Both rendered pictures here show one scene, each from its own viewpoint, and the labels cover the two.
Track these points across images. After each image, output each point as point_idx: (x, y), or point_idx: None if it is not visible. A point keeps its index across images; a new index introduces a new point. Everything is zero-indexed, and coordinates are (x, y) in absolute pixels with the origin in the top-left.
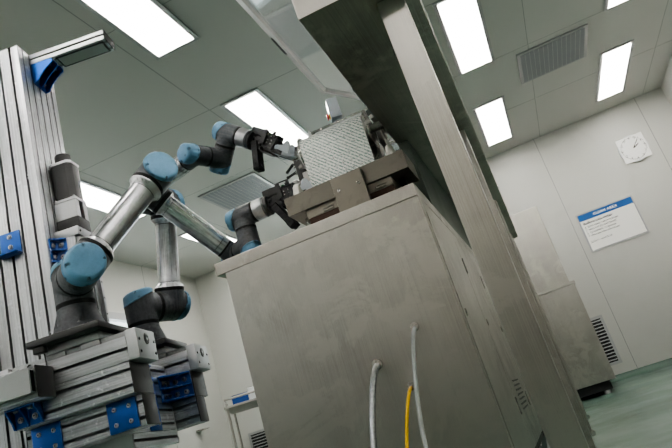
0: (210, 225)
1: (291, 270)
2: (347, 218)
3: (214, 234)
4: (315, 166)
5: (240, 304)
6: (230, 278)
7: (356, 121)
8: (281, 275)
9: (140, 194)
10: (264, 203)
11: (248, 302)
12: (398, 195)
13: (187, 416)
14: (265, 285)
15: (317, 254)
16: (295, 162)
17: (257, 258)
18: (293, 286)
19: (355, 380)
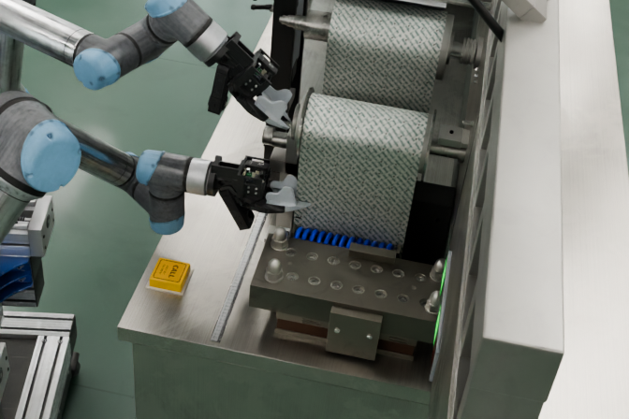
0: (107, 154)
1: (229, 385)
2: (332, 381)
3: (111, 170)
4: (314, 174)
5: (144, 380)
6: (138, 352)
7: (413, 151)
8: (213, 383)
9: (11, 216)
10: (211, 190)
11: (156, 383)
12: (414, 396)
13: (19, 298)
14: (186, 381)
15: (272, 390)
16: None
17: (185, 353)
18: (225, 399)
19: None
